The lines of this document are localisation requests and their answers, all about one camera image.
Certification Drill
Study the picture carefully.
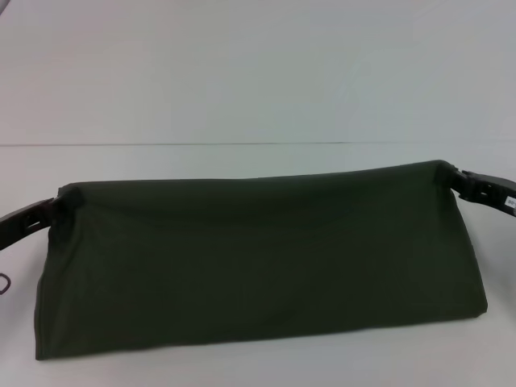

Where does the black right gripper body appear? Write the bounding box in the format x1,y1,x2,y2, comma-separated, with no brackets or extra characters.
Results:
463,172,516,219

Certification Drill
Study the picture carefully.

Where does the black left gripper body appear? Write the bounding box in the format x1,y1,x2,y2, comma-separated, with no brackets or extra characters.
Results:
0,196,56,251

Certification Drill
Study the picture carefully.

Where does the dark green shirt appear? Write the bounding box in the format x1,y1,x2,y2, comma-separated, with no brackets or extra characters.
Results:
32,159,491,366

